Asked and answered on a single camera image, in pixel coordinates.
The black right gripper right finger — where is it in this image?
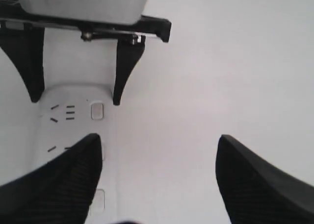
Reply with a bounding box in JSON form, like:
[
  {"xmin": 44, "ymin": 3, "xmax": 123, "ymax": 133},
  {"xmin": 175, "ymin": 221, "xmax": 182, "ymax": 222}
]
[{"xmin": 215, "ymin": 134, "xmax": 314, "ymax": 224}]

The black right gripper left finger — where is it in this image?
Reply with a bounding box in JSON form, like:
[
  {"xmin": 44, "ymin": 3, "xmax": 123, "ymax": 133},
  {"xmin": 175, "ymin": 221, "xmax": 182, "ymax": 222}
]
[{"xmin": 0, "ymin": 133, "xmax": 102, "ymax": 224}]

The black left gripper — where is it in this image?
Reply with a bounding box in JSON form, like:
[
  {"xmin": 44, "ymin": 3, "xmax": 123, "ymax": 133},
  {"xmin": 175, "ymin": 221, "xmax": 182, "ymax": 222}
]
[{"xmin": 0, "ymin": 0, "xmax": 171, "ymax": 105}]

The white five-outlet power strip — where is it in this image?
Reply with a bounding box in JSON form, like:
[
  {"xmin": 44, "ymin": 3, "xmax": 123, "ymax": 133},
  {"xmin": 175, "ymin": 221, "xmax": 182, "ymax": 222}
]
[{"xmin": 31, "ymin": 84, "xmax": 118, "ymax": 224}]

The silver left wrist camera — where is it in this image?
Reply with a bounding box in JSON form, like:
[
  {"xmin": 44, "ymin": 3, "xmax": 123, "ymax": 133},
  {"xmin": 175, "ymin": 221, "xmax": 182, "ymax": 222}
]
[{"xmin": 18, "ymin": 0, "xmax": 147, "ymax": 25}]

